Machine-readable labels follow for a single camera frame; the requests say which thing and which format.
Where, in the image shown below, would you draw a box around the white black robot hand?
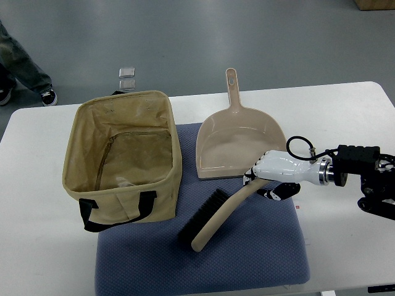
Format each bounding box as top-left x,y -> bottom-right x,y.
243,150 -> 329,200

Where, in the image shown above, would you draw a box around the pink broom black bristles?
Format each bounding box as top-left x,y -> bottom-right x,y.
178,179 -> 270,252

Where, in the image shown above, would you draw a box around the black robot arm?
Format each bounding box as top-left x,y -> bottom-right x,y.
286,136 -> 394,220

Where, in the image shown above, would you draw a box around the yellow fabric bag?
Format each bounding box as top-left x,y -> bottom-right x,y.
62,91 -> 182,232

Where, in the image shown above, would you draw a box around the pink plastic dustpan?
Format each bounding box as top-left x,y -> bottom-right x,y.
196,68 -> 286,179

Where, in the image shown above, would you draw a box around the blue textured mat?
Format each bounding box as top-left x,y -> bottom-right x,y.
95,123 -> 310,295

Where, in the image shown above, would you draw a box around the black label at table edge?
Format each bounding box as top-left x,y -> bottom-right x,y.
368,284 -> 395,294

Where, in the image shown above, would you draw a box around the cardboard box corner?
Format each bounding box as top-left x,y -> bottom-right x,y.
354,0 -> 395,10

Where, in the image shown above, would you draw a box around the upper clear floor plate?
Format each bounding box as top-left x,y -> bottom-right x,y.
118,67 -> 135,78

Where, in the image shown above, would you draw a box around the person leg with shoe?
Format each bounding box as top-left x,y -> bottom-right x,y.
1,25 -> 57,107

